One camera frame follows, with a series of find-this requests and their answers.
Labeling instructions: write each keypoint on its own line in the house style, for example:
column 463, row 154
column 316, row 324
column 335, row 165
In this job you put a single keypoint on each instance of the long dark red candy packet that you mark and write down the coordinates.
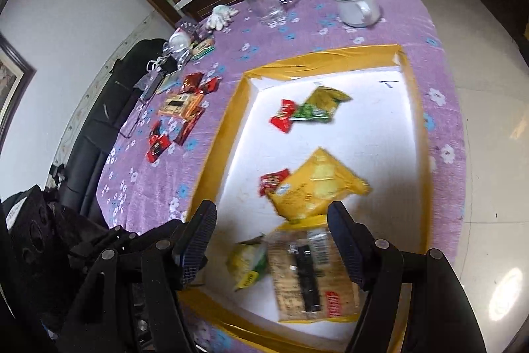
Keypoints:
column 189, row 129

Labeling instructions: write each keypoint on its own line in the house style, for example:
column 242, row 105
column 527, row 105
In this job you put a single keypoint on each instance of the white plastic jar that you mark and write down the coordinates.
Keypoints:
column 179, row 38

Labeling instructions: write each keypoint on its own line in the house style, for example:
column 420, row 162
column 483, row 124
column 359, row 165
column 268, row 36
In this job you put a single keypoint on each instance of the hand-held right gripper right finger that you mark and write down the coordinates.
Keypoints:
column 345, row 241

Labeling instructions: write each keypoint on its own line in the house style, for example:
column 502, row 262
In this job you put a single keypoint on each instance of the white tray with yellow tape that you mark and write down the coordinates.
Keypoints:
column 372, row 138

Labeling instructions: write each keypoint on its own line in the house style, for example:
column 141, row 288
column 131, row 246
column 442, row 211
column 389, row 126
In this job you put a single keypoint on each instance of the black red candy packet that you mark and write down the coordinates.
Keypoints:
column 158, row 148

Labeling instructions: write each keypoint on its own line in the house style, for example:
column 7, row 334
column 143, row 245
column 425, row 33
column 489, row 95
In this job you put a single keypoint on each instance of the teal booklet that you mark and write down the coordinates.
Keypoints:
column 169, row 83

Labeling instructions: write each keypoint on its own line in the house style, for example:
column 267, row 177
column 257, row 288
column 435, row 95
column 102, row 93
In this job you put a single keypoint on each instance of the large yellow green snack packet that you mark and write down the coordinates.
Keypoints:
column 324, row 105

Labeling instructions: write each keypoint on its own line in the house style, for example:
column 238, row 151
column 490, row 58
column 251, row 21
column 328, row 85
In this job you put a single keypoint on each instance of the orange biscuit packet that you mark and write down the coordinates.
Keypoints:
column 310, row 274
column 182, row 105

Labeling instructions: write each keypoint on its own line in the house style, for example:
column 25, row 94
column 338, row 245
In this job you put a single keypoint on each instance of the white work glove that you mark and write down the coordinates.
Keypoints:
column 219, row 16

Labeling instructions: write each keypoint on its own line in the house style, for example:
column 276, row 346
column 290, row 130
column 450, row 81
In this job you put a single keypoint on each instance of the black leather sofa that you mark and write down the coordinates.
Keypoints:
column 99, row 121

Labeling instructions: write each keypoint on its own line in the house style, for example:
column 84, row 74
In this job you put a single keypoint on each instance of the purple floral tablecloth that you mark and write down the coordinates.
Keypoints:
column 289, row 30

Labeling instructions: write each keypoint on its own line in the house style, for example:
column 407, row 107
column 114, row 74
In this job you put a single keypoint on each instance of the white enamel mug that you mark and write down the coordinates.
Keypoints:
column 355, row 5

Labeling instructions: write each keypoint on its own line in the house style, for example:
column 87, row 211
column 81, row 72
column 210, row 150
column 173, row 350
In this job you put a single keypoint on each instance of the framed wall picture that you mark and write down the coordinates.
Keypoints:
column 16, row 71

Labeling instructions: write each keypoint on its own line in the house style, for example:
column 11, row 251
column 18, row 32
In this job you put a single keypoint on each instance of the small black box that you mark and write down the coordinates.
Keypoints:
column 167, row 64

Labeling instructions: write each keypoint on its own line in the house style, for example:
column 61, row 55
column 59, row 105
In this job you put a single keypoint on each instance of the small red candy packet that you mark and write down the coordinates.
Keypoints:
column 155, row 128

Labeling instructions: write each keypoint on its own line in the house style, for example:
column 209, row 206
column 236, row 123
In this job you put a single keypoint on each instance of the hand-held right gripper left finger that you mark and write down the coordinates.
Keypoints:
column 198, row 241

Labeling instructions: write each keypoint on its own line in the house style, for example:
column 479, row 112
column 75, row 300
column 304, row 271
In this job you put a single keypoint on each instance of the black phone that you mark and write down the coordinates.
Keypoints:
column 151, row 86

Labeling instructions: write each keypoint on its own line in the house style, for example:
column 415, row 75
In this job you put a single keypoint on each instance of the black eyeglasses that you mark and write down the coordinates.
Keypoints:
column 124, row 134

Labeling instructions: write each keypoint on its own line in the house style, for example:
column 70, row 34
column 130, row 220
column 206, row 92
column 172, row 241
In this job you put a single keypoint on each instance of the green flat packet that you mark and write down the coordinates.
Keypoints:
column 203, row 47

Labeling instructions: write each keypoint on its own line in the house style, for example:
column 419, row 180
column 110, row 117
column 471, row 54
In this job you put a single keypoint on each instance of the small yellow green snack packet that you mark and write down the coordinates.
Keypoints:
column 248, row 262

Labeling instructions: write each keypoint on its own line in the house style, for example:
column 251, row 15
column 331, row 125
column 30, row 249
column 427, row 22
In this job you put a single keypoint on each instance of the yellow chips packet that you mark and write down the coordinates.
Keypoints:
column 318, row 187

